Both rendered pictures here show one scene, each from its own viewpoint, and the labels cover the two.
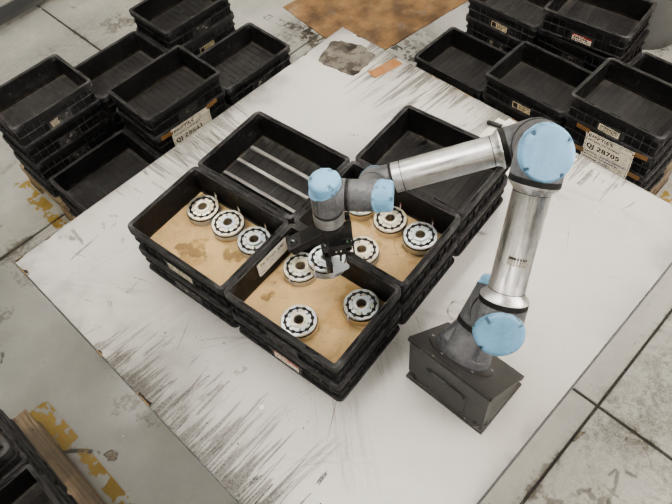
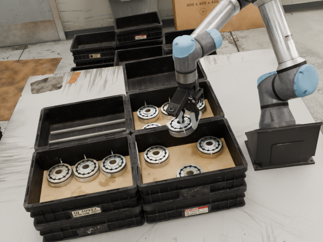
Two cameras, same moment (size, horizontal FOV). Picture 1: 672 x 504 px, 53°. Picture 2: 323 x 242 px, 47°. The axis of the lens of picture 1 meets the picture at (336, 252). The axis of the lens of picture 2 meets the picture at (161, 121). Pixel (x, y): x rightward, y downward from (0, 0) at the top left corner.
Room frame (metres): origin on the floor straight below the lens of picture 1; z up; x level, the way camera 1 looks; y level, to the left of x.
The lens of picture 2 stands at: (0.33, 0.90, 1.91)
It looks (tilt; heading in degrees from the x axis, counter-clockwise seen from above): 38 degrees down; 313
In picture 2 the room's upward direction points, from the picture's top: 8 degrees counter-clockwise
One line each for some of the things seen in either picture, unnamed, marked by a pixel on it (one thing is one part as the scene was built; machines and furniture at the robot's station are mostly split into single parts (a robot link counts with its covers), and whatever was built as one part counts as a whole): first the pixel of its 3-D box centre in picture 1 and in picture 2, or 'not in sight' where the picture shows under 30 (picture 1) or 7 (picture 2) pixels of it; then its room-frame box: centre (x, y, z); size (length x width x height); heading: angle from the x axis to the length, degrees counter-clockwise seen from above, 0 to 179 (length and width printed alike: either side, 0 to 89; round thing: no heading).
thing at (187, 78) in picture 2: (328, 214); (185, 74); (1.01, 0.01, 1.22); 0.08 x 0.08 x 0.05
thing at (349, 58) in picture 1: (345, 55); (46, 84); (2.23, -0.13, 0.71); 0.22 x 0.19 x 0.01; 40
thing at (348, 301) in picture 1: (361, 304); (209, 144); (0.97, -0.05, 0.86); 0.10 x 0.10 x 0.01
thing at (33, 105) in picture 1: (55, 127); not in sight; (2.40, 1.21, 0.37); 0.40 x 0.30 x 0.45; 131
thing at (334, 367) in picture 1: (312, 292); (185, 151); (0.99, 0.08, 0.92); 0.40 x 0.30 x 0.02; 46
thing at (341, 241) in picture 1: (334, 234); (189, 92); (1.01, 0.00, 1.14); 0.09 x 0.08 x 0.12; 95
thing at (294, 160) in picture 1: (275, 174); (86, 130); (1.48, 0.16, 0.87); 0.40 x 0.30 x 0.11; 46
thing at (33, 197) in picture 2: (211, 236); (85, 178); (1.26, 0.37, 0.87); 0.40 x 0.30 x 0.11; 46
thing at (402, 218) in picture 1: (390, 219); (171, 107); (1.25, -0.17, 0.86); 0.10 x 0.10 x 0.01
